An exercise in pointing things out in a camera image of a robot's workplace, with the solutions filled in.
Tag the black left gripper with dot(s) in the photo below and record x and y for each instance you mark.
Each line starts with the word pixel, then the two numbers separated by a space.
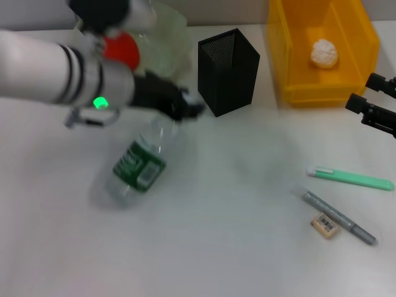
pixel 157 92

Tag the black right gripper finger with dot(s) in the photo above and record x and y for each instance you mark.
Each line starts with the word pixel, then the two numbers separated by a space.
pixel 377 116
pixel 383 85

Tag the green pen with white cap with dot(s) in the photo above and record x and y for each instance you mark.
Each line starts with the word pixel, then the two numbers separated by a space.
pixel 352 178

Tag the white paper ball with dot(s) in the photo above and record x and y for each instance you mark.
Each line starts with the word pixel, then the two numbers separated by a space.
pixel 324 54

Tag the clear green-label water bottle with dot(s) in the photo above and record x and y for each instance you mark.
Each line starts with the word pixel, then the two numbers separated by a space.
pixel 139 164

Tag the orange fruit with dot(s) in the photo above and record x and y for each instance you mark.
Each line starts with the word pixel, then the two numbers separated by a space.
pixel 123 46

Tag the grey marker pen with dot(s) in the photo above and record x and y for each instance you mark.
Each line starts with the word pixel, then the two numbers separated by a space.
pixel 334 213

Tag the beige eraser with barcode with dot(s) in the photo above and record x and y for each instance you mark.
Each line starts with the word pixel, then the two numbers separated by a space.
pixel 323 227

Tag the black mesh pen holder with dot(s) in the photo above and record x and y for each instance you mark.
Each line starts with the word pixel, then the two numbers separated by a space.
pixel 227 86

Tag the pale green glass fruit plate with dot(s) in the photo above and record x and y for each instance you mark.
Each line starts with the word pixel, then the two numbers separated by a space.
pixel 170 40

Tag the yellow plastic bin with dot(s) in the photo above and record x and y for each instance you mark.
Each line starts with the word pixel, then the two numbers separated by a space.
pixel 334 86

